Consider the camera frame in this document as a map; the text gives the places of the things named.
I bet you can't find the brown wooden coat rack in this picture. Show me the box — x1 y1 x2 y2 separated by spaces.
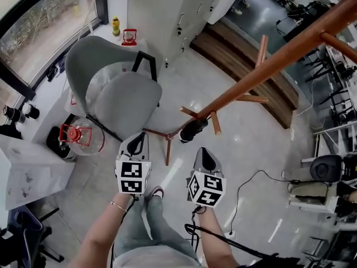
142 0 357 167

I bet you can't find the black cup with grey lid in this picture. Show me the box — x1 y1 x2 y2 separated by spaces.
3 104 27 125

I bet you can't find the dark blue desk chair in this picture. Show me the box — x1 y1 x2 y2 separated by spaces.
0 205 65 268

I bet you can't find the black pouch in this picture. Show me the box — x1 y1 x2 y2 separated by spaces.
46 63 66 83

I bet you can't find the white floor cable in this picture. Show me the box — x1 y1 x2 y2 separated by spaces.
295 78 326 131

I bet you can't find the black floor cable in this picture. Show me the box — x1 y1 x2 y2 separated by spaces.
229 169 301 235

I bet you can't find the dark wooden step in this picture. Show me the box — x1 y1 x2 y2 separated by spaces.
189 19 300 130

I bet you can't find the person's left forearm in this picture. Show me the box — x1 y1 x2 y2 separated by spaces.
77 191 135 268

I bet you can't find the grey round shell pack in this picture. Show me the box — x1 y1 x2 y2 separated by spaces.
309 154 344 183

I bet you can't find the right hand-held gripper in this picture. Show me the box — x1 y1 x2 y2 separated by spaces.
186 147 228 208

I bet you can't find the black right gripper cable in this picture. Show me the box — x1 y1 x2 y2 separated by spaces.
184 205 280 262

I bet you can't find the white water dispenser cabinet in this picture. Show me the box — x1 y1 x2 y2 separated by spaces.
0 133 76 212

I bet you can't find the person's right forearm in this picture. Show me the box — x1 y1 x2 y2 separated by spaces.
196 205 243 268

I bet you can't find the person's right jeans leg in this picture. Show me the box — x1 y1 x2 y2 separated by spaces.
142 195 202 262

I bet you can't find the thin gold bracelet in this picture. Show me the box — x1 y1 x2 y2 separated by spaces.
108 199 128 213

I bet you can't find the person's left jeans leg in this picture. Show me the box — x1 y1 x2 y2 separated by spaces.
112 198 154 260

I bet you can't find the grey metal locker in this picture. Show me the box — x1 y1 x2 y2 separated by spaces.
126 0 219 64

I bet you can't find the yellow drink bottle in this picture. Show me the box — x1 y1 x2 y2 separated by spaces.
111 16 122 37

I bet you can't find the black framed window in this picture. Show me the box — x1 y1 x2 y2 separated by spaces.
0 0 110 102

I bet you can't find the black umbrella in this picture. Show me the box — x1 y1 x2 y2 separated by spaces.
179 116 210 143

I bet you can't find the person's right shoe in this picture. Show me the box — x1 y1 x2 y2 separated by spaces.
150 185 165 199

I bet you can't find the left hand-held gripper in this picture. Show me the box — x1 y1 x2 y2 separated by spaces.
114 131 153 196

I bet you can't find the person's grey shirt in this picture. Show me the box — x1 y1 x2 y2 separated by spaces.
113 243 204 268

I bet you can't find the small jug with red handle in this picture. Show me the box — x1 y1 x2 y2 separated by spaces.
121 28 138 47

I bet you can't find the black cup with white lid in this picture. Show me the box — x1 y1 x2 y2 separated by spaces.
22 102 41 120

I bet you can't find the person's jeans leg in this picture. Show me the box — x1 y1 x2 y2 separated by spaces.
142 195 202 262
112 198 154 260

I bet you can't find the clear plastic bag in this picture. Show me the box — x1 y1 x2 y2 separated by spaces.
86 62 133 114

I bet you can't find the grey chair with black legs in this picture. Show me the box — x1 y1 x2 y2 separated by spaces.
64 35 163 143

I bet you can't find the black equipment bag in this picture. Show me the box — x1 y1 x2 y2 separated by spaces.
242 252 302 268

